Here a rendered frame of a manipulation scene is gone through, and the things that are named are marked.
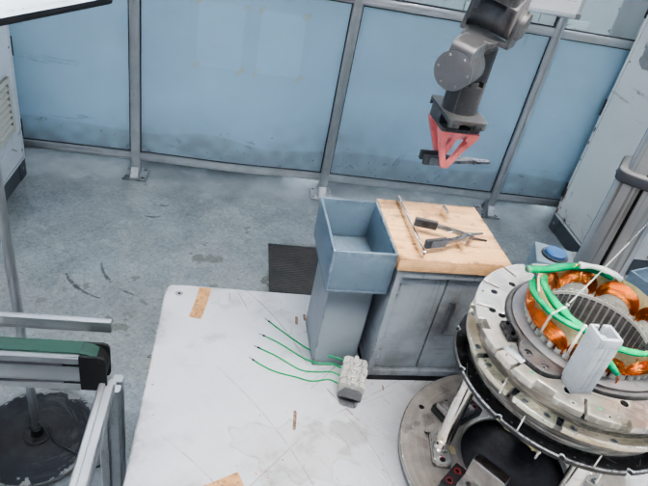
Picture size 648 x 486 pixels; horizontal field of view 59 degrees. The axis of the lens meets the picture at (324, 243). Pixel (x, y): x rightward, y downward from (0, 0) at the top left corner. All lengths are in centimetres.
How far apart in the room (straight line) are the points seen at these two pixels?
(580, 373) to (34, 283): 214
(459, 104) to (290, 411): 58
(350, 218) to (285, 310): 26
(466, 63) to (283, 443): 65
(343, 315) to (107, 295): 154
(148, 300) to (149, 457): 149
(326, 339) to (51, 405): 118
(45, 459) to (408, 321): 124
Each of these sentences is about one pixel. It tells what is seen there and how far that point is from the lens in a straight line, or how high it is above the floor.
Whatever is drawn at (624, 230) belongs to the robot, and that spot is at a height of 106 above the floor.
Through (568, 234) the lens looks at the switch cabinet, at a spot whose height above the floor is 8.
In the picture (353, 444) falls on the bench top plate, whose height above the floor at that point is 78.
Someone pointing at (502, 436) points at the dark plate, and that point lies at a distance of 113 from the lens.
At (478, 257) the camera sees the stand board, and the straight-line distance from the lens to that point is 100.
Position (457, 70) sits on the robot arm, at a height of 136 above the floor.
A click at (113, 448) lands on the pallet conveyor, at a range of 134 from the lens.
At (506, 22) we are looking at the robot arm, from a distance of 90.
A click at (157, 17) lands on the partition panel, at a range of 292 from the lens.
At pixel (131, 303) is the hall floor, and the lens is 240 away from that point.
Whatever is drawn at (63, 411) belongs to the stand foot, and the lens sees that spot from 204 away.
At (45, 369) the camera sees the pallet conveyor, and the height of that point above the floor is 72.
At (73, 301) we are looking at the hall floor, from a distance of 243.
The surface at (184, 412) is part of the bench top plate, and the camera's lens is 102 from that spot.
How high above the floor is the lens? 158
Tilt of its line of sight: 34 degrees down
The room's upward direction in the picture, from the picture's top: 12 degrees clockwise
